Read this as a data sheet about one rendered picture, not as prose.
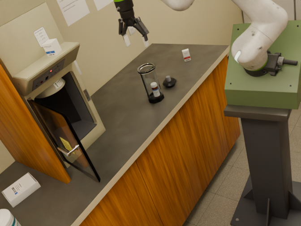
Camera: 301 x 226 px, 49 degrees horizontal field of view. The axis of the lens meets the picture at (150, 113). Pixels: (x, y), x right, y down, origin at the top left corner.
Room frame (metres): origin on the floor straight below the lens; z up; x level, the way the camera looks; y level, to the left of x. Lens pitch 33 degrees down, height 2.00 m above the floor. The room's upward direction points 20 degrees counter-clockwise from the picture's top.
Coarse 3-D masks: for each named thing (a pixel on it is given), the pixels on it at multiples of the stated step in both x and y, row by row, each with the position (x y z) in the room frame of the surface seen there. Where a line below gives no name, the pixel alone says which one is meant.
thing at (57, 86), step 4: (60, 80) 1.56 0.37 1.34; (52, 84) 1.52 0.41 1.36; (56, 84) 1.52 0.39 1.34; (60, 84) 1.54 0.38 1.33; (48, 88) 1.50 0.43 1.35; (52, 88) 1.51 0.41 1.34; (56, 88) 1.51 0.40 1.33; (60, 88) 1.52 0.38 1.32; (44, 92) 1.50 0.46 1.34; (48, 92) 1.50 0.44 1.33; (52, 92) 1.50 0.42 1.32; (36, 96) 1.51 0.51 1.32; (40, 96) 1.50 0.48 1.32; (44, 96) 1.49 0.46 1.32
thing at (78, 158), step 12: (36, 108) 1.34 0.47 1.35; (48, 108) 1.22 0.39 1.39; (48, 120) 1.28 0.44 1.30; (60, 120) 1.16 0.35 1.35; (60, 132) 1.23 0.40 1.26; (72, 132) 1.12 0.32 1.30; (60, 144) 1.31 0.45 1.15; (72, 144) 1.18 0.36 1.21; (72, 156) 1.25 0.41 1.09; (84, 156) 1.13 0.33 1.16; (84, 168) 1.19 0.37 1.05; (96, 180) 1.14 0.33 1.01
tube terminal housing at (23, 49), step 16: (32, 16) 1.53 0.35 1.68; (48, 16) 1.59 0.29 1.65; (0, 32) 1.42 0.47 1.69; (16, 32) 1.46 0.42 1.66; (32, 32) 1.51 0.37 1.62; (48, 32) 1.56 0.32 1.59; (0, 48) 1.40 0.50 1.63; (16, 48) 1.44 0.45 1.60; (32, 48) 1.48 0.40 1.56; (0, 64) 1.40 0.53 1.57; (16, 64) 1.41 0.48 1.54; (48, 80) 1.48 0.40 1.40; (80, 80) 1.59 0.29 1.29; (32, 96) 1.40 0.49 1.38; (32, 112) 1.39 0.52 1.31; (96, 112) 1.59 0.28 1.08; (96, 128) 1.56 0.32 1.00
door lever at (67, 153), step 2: (74, 146) 1.16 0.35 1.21; (58, 148) 1.19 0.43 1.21; (60, 148) 1.18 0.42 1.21; (62, 148) 1.18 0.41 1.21; (74, 148) 1.15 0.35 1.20; (76, 148) 1.15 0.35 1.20; (60, 150) 1.17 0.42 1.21; (62, 150) 1.16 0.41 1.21; (64, 150) 1.16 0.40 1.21; (66, 150) 1.15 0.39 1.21; (72, 150) 1.14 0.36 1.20; (74, 150) 1.15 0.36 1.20; (64, 152) 1.14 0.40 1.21; (66, 152) 1.14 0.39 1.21; (68, 152) 1.13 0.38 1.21; (70, 152) 1.13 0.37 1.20; (72, 152) 1.14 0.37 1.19; (66, 154) 1.13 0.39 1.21; (68, 154) 1.13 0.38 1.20; (70, 154) 1.13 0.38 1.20
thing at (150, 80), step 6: (144, 66) 1.78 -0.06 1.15; (150, 66) 1.77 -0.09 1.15; (144, 72) 1.69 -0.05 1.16; (150, 72) 1.70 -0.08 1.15; (144, 78) 1.70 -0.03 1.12; (150, 78) 1.69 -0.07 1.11; (156, 78) 1.71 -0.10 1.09; (150, 84) 1.69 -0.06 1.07; (156, 84) 1.70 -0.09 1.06; (150, 90) 1.70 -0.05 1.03; (156, 90) 1.69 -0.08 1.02; (150, 96) 1.70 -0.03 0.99; (156, 96) 1.69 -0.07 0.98
